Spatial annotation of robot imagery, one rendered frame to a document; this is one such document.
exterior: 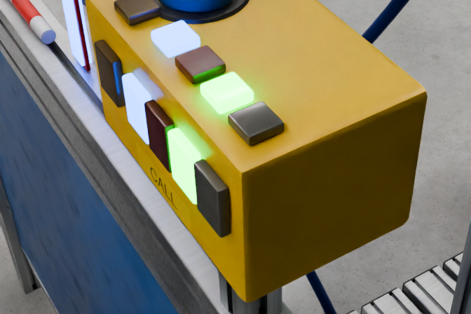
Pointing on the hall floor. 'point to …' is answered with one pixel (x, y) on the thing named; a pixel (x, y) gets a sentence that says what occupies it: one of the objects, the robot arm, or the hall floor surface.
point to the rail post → (24, 270)
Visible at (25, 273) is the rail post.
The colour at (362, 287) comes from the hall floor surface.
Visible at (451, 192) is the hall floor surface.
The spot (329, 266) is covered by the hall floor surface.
